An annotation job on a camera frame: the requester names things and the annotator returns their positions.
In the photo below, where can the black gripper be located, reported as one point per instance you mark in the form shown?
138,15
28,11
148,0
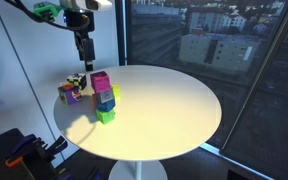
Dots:
79,20

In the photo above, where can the pink block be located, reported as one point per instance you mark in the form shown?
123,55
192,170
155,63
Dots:
100,81

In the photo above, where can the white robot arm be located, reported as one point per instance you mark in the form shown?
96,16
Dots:
94,4

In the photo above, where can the purple clown face block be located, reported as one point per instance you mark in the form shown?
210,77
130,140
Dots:
70,95

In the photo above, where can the gray block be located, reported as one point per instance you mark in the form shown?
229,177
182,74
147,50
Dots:
106,96

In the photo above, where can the orange block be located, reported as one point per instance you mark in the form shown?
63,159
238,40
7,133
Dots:
94,100

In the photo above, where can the yellow-green block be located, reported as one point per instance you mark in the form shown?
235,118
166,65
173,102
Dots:
116,91

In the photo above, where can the blue block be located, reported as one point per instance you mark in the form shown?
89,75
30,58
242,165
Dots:
106,106

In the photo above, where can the green block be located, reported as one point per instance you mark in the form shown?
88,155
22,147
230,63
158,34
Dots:
105,116

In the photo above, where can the black white toy cube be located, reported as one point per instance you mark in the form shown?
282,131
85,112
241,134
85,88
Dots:
77,80

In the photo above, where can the black clamp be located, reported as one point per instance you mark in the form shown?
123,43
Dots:
58,145

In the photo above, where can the blue clamp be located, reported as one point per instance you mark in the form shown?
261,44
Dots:
24,143

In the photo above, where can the black tool case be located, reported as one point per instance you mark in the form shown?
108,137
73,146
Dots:
4,156

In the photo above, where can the slanted dark window bar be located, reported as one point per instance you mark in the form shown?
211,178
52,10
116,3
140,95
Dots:
260,76

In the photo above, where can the white window sill strip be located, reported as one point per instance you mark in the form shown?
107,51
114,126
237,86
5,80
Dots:
230,159

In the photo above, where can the dark window frame post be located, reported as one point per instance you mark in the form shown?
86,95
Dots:
120,31

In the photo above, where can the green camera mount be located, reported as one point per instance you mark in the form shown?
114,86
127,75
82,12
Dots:
45,10

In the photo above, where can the white table pedestal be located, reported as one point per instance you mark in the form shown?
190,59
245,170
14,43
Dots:
137,170

